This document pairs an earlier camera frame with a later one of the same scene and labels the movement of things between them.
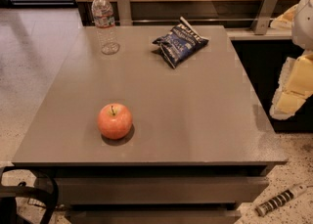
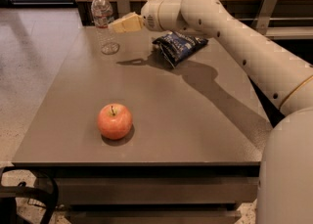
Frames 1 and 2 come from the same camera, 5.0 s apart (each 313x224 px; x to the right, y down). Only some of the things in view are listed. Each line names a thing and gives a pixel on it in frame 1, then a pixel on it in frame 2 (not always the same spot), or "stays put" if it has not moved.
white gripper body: x=303 y=25 to x=149 y=15
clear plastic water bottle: x=103 y=13 stays put
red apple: x=114 y=121 stays put
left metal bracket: x=124 y=7 stays put
